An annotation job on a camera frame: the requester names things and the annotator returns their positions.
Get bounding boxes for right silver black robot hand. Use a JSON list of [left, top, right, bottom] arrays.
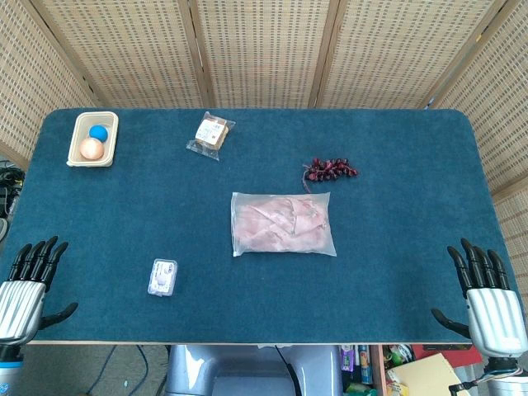
[[431, 238, 528, 359]]

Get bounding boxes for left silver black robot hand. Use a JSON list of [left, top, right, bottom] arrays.
[[0, 235, 79, 347]]

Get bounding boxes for transparent plastic zip bag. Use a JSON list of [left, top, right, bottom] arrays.
[[230, 191, 337, 258]]

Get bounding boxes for pink clothes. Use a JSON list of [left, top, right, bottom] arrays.
[[234, 196, 331, 252]]

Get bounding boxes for yellow paper folder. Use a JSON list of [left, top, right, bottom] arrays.
[[386, 352, 460, 396]]

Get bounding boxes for small clear box purple contents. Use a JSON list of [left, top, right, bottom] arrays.
[[147, 258, 179, 298]]

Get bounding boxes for beige rectangular tray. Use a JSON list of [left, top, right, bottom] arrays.
[[66, 111, 120, 168]]

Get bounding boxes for peach coloured ball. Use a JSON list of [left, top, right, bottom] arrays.
[[79, 137, 105, 161]]

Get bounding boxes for dark red grape bunch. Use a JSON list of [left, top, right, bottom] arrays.
[[302, 158, 360, 194]]

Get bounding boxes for grey robot torso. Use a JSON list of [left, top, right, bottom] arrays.
[[164, 344, 344, 396]]

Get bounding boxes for bread in clear wrapper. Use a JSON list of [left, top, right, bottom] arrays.
[[185, 111, 237, 163]]

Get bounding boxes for woven folding screen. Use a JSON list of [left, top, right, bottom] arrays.
[[0, 0, 528, 298]]

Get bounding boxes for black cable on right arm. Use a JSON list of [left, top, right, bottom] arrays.
[[448, 373, 492, 396]]

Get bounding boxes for tangle of cables and plugs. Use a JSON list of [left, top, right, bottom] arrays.
[[0, 158, 22, 244]]

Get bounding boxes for wooden shelf post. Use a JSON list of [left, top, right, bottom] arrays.
[[370, 344, 388, 396]]

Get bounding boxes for blue floor cable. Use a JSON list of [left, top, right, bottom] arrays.
[[134, 345, 171, 387]]

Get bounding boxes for black cable on torso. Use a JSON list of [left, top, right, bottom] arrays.
[[274, 345, 299, 396]]

